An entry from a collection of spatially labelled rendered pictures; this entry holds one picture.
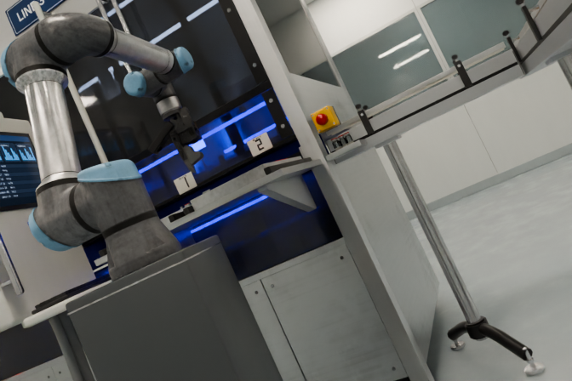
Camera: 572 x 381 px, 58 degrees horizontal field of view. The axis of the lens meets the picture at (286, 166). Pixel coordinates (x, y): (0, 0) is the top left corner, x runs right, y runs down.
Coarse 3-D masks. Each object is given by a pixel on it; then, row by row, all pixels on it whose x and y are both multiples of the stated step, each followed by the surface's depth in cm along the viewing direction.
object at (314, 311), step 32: (352, 160) 213; (352, 192) 190; (384, 192) 241; (384, 224) 213; (320, 256) 180; (384, 256) 190; (416, 256) 243; (256, 288) 189; (288, 288) 185; (320, 288) 181; (352, 288) 177; (416, 288) 213; (256, 320) 190; (288, 320) 186; (320, 320) 182; (352, 320) 178; (416, 320) 191; (288, 352) 187; (320, 352) 183; (352, 352) 179; (384, 352) 175
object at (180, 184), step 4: (184, 176) 195; (188, 176) 194; (192, 176) 194; (176, 180) 196; (180, 180) 196; (184, 180) 195; (188, 180) 194; (192, 180) 194; (176, 184) 196; (180, 184) 196; (184, 184) 195; (188, 184) 195; (192, 184) 194; (196, 184) 194; (180, 188) 196; (184, 188) 195; (188, 188) 195; (180, 192) 196; (184, 192) 196
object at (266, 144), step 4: (260, 136) 183; (264, 136) 183; (252, 140) 185; (264, 140) 183; (268, 140) 182; (248, 144) 185; (252, 144) 185; (256, 144) 184; (264, 144) 183; (268, 144) 183; (252, 148) 185; (256, 148) 184; (264, 148) 183; (268, 148) 183; (252, 152) 185; (256, 152) 184; (260, 152) 184
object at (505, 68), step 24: (456, 72) 179; (480, 72) 168; (504, 72) 166; (408, 96) 185; (432, 96) 173; (456, 96) 171; (480, 96) 177; (360, 120) 191; (384, 120) 179; (408, 120) 177
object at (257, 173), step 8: (280, 160) 157; (288, 160) 163; (256, 168) 144; (240, 176) 146; (248, 176) 145; (256, 176) 144; (264, 176) 144; (224, 184) 148; (232, 184) 147; (240, 184) 146; (248, 184) 145; (208, 192) 150; (216, 192) 149; (224, 192) 148; (192, 200) 152; (200, 200) 151; (208, 200) 150
